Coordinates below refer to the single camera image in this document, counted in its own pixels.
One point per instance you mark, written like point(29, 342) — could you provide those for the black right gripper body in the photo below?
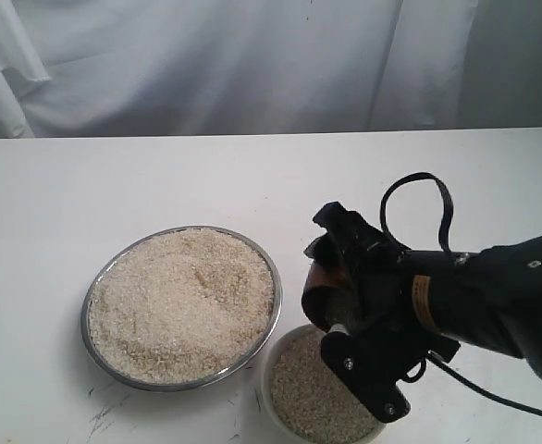
point(386, 328)

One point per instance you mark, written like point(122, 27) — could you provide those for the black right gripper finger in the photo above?
point(340, 223)

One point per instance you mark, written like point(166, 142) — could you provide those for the brown wooden cup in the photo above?
point(328, 296)

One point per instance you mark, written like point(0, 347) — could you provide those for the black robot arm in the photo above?
point(491, 299)

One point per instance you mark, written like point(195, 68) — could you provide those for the white bowl of rice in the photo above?
point(306, 400)

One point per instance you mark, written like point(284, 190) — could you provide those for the steel bowl of rice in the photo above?
point(181, 308)

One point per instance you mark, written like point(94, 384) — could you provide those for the white backdrop curtain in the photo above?
point(151, 68)

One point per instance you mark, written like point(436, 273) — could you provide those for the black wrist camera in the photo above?
point(364, 376)

